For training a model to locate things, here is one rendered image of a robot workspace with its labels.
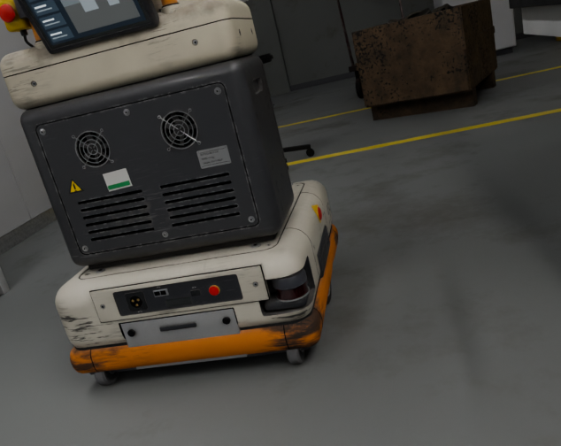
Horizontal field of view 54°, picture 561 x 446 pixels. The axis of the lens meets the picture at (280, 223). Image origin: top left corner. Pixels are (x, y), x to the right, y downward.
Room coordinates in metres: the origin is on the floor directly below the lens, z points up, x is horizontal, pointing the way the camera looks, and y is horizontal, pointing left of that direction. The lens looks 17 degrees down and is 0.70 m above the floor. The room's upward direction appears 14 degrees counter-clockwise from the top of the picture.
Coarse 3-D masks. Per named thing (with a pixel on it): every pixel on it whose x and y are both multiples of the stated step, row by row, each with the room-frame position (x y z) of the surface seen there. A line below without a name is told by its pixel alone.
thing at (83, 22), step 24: (24, 0) 1.21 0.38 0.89; (48, 0) 1.20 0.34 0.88; (72, 0) 1.20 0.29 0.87; (96, 0) 1.19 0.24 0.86; (120, 0) 1.18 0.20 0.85; (144, 0) 1.18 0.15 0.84; (48, 24) 1.23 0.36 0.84; (72, 24) 1.22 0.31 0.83; (96, 24) 1.21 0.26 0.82; (120, 24) 1.21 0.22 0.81; (144, 24) 1.20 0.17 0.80; (48, 48) 1.25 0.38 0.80; (72, 48) 1.25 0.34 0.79
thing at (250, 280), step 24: (96, 288) 1.21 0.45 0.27; (120, 288) 1.18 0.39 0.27; (144, 288) 1.17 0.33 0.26; (168, 288) 1.16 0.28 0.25; (192, 288) 1.14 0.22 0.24; (216, 288) 1.12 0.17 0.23; (240, 288) 1.12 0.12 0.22; (264, 288) 1.10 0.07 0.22; (120, 312) 1.19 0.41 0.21; (144, 312) 1.17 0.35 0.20; (168, 312) 1.16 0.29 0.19
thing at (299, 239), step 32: (320, 192) 1.61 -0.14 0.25; (288, 224) 1.30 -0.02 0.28; (320, 224) 1.45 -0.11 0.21; (192, 256) 1.24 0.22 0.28; (224, 256) 1.19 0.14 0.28; (256, 256) 1.14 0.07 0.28; (288, 256) 1.12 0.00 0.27; (320, 256) 1.32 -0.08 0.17; (64, 288) 1.25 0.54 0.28; (288, 288) 1.09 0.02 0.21; (320, 288) 1.25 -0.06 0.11; (64, 320) 1.23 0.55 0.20; (96, 320) 1.20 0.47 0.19; (128, 320) 1.19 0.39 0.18; (160, 320) 1.17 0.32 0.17; (192, 320) 1.15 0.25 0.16; (224, 320) 1.13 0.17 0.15; (256, 320) 1.12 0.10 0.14; (288, 320) 1.10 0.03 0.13; (320, 320) 1.13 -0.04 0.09; (96, 352) 1.21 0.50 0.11; (128, 352) 1.19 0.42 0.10; (160, 352) 1.17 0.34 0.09; (192, 352) 1.15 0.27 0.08; (224, 352) 1.13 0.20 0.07; (256, 352) 1.12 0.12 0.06
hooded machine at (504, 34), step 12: (444, 0) 6.43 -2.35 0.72; (456, 0) 6.40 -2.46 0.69; (468, 0) 6.38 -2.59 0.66; (492, 0) 6.33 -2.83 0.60; (504, 0) 6.30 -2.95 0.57; (492, 12) 6.33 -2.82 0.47; (504, 12) 6.31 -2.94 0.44; (504, 24) 6.31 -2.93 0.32; (504, 36) 6.31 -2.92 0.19; (504, 48) 6.32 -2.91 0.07
